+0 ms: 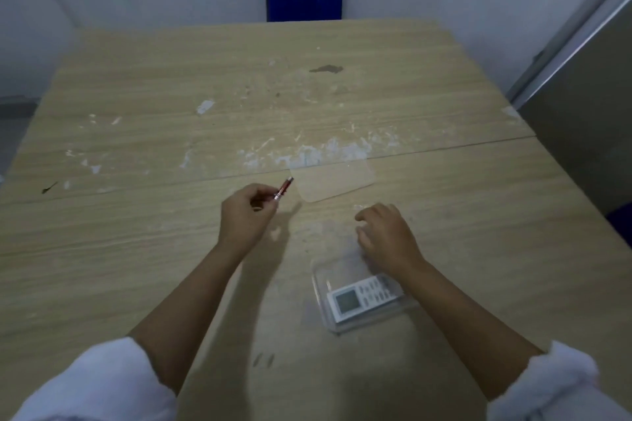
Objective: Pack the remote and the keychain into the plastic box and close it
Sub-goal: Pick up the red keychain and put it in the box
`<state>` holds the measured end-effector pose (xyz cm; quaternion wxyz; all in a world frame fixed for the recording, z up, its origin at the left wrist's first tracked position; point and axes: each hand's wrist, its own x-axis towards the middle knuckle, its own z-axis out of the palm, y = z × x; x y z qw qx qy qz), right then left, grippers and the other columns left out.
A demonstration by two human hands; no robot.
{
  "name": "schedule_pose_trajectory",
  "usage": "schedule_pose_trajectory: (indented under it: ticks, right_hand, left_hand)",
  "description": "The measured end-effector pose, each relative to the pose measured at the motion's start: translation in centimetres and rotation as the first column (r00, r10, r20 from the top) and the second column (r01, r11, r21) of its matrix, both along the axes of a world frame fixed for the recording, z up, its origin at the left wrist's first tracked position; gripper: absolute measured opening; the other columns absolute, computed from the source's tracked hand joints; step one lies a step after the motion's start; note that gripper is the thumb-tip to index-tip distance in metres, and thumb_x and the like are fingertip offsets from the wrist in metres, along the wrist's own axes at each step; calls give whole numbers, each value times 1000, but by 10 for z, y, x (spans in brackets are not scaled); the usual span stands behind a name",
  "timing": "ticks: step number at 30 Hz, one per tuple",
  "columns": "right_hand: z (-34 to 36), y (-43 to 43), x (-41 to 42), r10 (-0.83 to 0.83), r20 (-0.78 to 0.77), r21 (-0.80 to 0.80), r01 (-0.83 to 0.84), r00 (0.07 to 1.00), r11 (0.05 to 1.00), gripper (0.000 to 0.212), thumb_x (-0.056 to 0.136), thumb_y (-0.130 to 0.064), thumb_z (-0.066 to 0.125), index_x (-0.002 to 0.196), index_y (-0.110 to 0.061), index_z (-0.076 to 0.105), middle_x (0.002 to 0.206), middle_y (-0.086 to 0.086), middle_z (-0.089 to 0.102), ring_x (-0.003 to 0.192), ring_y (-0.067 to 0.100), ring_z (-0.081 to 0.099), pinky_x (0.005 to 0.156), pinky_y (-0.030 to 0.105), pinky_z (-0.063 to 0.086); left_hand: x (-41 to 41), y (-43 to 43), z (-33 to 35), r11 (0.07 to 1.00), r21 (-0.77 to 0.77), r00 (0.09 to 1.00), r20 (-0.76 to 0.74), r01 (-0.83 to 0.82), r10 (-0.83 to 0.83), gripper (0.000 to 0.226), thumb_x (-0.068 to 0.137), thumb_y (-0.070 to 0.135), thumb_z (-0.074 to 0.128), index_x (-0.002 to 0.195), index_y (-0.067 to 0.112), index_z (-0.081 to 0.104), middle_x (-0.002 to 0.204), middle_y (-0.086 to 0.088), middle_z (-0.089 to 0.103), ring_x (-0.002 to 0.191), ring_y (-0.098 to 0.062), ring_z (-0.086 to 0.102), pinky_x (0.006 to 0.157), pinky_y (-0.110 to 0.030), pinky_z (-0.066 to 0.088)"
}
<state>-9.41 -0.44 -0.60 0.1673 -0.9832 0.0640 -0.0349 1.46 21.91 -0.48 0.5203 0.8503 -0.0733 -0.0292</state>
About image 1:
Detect red metallic pen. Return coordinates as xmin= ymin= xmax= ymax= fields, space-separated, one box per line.
xmin=272 ymin=177 xmax=295 ymax=202

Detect person's left hand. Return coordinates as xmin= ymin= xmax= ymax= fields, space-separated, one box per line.
xmin=217 ymin=184 xmax=279 ymax=255

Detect clear plastic box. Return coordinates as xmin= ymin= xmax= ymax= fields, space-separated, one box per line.
xmin=311 ymin=250 xmax=418 ymax=334

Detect person's right hand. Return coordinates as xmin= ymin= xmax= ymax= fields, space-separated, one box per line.
xmin=355 ymin=204 xmax=426 ymax=280

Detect person's right forearm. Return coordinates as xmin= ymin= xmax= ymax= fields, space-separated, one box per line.
xmin=393 ymin=261 xmax=545 ymax=402

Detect white sleeve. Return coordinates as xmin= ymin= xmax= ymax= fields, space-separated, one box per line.
xmin=486 ymin=341 xmax=615 ymax=421
xmin=11 ymin=336 xmax=178 ymax=421

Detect white left sleeve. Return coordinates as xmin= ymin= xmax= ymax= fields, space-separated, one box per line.
xmin=11 ymin=336 xmax=178 ymax=421

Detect white remote control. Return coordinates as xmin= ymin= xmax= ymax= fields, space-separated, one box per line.
xmin=326 ymin=274 xmax=405 ymax=325

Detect blue object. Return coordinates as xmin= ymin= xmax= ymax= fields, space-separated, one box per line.
xmin=607 ymin=209 xmax=632 ymax=249

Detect person's left forearm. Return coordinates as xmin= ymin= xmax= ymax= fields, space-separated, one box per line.
xmin=127 ymin=241 xmax=247 ymax=396

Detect grey metal cabinet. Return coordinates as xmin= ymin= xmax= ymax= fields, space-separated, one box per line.
xmin=507 ymin=0 xmax=632 ymax=219

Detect clear plastic lid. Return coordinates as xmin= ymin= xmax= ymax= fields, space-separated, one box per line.
xmin=289 ymin=160 xmax=375 ymax=204

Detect white right sleeve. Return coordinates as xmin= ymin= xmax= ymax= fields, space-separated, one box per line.
xmin=486 ymin=341 xmax=615 ymax=421

